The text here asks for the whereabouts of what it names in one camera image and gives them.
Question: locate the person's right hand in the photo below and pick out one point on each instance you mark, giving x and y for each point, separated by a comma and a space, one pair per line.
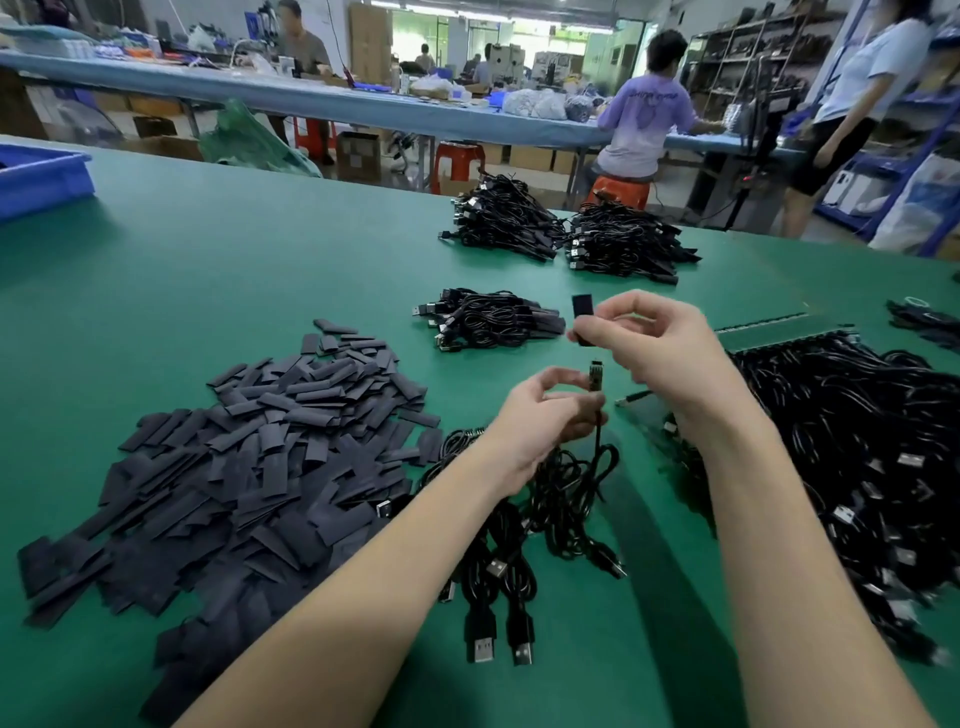
683, 360

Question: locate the person's left hand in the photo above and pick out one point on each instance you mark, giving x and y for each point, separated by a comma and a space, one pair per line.
540, 423

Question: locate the black heat shrink sleeve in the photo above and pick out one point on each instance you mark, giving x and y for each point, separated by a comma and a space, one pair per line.
582, 305

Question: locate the pile of black sleeve strips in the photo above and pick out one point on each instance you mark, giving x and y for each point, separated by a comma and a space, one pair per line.
225, 480

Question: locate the person's left forearm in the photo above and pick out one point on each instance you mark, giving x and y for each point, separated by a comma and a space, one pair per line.
360, 615

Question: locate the person's right forearm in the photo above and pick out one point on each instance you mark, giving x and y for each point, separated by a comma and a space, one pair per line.
810, 600

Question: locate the orange plastic stool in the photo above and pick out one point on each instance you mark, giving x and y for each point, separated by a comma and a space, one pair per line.
620, 191

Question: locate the black tripod stand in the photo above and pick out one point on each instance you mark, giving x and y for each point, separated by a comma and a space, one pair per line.
765, 113

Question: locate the white plastic bag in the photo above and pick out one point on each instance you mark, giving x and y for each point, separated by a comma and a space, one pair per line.
915, 210

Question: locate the dark storage shelf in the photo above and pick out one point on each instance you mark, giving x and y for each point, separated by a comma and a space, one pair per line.
735, 53

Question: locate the small upright cardboard box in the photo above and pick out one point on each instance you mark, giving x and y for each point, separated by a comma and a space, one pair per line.
360, 158

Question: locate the blue metal shelving rack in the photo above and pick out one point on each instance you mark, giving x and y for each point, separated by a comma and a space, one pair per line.
900, 99

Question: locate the green plastic bag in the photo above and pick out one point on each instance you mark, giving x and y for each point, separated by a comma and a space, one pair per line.
255, 143

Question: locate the long blue work table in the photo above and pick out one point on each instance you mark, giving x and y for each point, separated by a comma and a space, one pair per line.
225, 87

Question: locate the open cardboard box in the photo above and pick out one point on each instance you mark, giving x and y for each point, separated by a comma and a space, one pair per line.
162, 147

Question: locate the blue plastic bin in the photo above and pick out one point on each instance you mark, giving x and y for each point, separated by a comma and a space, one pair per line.
45, 180

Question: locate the large brown cardboard box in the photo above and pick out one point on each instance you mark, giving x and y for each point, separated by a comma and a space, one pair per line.
18, 105

